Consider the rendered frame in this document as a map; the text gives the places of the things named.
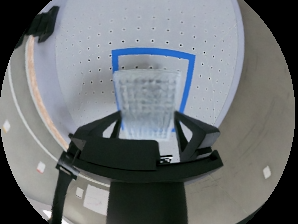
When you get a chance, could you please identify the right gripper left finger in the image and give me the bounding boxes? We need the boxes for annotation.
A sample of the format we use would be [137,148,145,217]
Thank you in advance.
[76,111,121,139]

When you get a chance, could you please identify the blue tape outline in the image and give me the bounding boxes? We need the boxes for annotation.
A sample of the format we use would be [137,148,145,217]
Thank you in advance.
[112,48,196,113]

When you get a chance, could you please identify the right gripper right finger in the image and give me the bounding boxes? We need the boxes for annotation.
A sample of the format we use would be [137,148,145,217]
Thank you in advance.
[174,111,221,161]

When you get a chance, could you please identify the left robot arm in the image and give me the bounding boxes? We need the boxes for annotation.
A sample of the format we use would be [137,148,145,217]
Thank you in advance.
[13,6,57,51]

